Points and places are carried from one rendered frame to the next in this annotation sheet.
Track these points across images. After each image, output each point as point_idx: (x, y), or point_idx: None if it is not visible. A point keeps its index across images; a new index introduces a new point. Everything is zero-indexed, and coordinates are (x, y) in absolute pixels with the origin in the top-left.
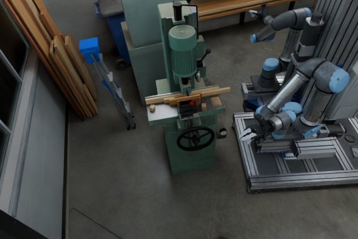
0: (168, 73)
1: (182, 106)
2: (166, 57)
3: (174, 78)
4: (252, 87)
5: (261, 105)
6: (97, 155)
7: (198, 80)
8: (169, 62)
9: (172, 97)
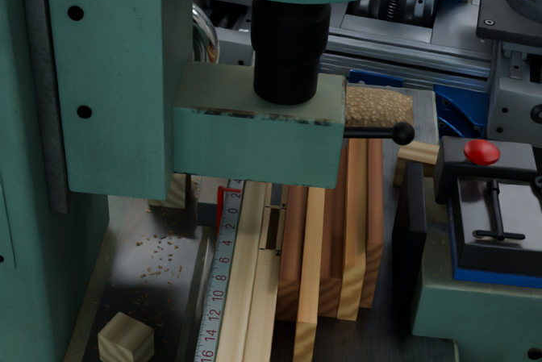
0: (24, 180)
1: (483, 225)
2: None
3: (160, 146)
4: (210, 18)
5: (339, 41)
6: None
7: (218, 63)
8: (19, 39)
9: (255, 301)
